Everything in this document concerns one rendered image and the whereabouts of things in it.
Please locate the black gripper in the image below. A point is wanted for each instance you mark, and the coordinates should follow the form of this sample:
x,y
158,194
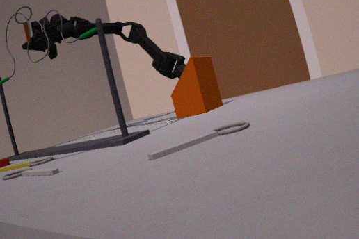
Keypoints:
x,y
40,42

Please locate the grey ring with yellow handle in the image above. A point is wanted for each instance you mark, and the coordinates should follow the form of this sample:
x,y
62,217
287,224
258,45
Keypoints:
x,y
36,162

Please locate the orange long bar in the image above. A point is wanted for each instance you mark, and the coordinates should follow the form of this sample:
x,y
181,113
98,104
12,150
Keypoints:
x,y
26,27

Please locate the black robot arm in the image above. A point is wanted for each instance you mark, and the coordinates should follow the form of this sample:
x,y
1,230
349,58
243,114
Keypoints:
x,y
163,62

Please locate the grey loop with straight handle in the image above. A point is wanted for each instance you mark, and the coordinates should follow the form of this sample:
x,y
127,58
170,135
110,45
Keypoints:
x,y
214,133
30,172

